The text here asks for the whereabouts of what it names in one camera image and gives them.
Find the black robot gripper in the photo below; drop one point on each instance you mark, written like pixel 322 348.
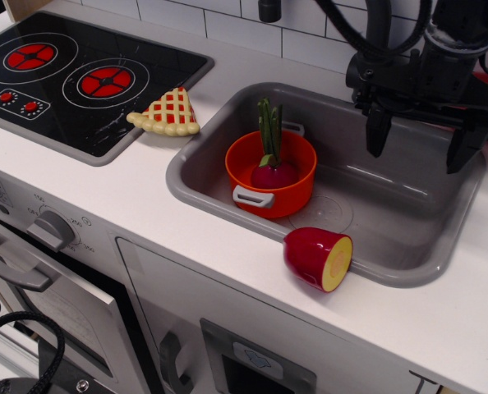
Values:
pixel 433 90

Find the purple toy beet green stalks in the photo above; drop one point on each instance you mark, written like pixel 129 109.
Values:
pixel 271 158

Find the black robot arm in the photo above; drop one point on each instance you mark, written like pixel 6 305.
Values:
pixel 457 29

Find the grey plastic sink basin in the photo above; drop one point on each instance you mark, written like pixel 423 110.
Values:
pixel 403 211

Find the red halved toy apple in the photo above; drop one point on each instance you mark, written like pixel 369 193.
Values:
pixel 319 257

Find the toy lattice pie slice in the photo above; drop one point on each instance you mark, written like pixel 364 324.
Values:
pixel 171 115

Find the grey dishwasher panel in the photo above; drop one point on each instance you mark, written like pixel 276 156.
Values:
pixel 241 366

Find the black toy stove top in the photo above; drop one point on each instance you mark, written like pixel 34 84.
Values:
pixel 69 86

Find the grey oven knob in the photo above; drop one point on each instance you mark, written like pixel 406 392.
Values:
pixel 51 230

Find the toy oven door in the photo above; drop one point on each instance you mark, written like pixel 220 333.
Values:
pixel 103 337

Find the orange toy pot grey handles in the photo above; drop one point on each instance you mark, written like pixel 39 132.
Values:
pixel 266 190

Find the grey cabinet door handle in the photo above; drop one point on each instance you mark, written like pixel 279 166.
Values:
pixel 169 350

